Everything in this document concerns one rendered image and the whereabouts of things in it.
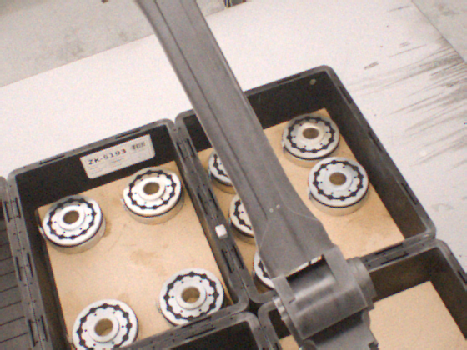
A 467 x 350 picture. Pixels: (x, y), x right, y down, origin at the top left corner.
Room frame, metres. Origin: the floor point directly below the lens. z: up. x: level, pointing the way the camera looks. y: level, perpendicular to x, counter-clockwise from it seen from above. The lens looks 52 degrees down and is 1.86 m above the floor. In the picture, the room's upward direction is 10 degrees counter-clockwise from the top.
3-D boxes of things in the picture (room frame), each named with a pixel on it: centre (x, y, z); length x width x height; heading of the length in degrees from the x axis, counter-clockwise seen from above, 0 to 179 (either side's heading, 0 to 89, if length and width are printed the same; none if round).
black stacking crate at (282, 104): (0.70, -0.10, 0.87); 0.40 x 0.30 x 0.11; 12
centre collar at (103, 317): (0.52, 0.23, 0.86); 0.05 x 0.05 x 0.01
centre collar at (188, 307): (0.55, 0.10, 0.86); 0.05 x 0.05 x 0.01
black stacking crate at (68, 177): (0.64, 0.19, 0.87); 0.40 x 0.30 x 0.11; 12
